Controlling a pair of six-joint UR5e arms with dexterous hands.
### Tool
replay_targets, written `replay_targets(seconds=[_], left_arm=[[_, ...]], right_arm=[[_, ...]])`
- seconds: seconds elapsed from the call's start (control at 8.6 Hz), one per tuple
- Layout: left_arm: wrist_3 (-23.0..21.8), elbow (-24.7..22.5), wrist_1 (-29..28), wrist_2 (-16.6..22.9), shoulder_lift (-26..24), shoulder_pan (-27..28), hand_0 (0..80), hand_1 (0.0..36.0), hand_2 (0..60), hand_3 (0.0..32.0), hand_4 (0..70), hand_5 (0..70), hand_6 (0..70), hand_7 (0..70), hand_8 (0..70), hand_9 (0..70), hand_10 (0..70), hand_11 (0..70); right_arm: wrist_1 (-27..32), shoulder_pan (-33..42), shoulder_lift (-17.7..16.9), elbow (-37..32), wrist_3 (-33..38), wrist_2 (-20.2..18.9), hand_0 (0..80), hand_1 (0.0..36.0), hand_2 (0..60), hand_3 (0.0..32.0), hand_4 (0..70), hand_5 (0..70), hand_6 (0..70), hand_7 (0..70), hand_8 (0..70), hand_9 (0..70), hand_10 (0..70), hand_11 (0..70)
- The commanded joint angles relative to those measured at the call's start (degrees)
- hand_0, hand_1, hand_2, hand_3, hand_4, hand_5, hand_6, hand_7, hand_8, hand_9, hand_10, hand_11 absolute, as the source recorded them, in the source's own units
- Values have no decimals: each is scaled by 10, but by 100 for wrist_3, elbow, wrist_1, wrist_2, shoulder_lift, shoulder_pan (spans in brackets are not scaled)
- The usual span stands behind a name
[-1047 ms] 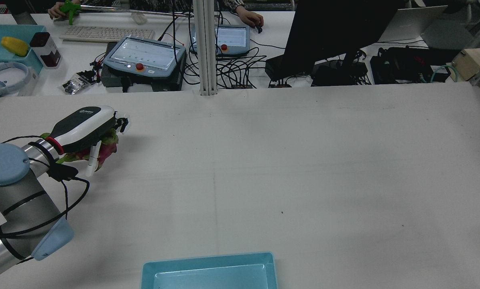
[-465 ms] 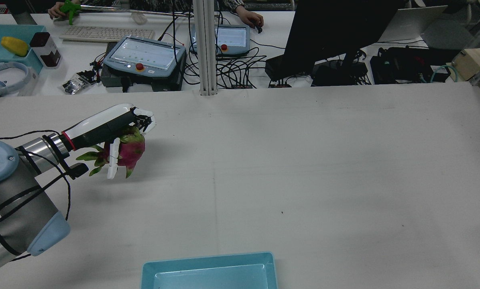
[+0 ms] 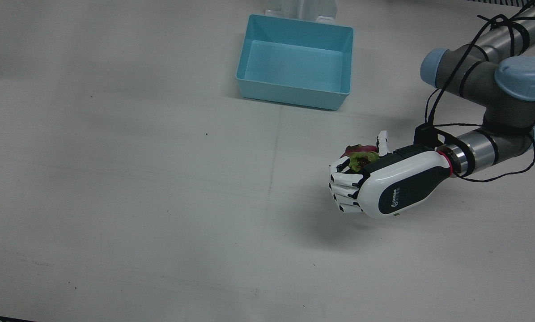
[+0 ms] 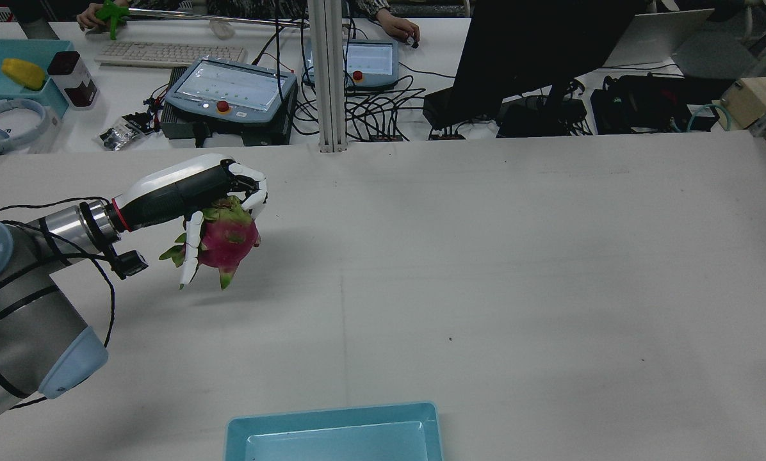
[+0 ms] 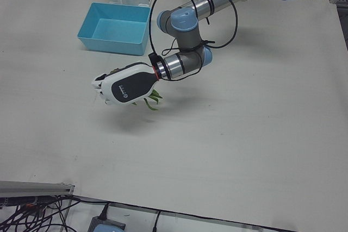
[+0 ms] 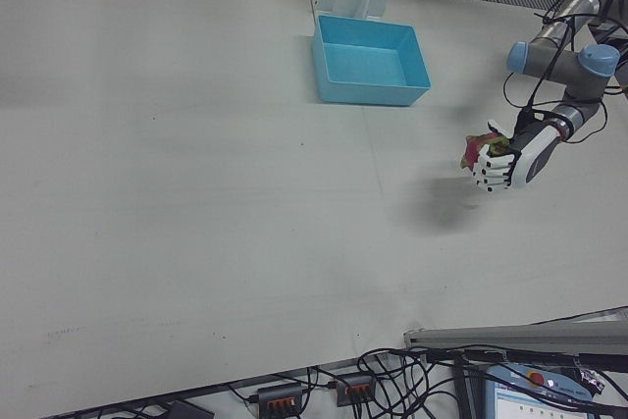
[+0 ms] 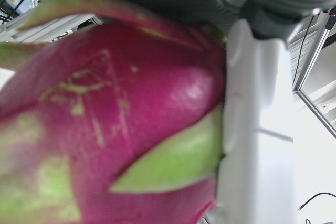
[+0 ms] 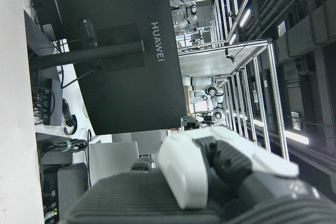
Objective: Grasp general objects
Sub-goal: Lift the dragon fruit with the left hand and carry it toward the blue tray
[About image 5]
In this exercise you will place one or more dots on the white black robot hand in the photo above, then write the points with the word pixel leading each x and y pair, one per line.
pixel 127 85

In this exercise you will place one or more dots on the pink dragon fruit toy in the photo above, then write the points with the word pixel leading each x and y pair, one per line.
pixel 155 96

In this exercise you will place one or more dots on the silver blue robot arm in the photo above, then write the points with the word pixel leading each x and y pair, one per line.
pixel 187 22

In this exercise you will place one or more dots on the light blue plastic bin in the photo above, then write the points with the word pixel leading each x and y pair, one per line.
pixel 117 29

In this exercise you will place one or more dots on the large grey teach pendant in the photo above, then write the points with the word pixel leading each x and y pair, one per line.
pixel 108 228

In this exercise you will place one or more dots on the aluminium rail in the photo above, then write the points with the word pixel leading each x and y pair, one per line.
pixel 32 187

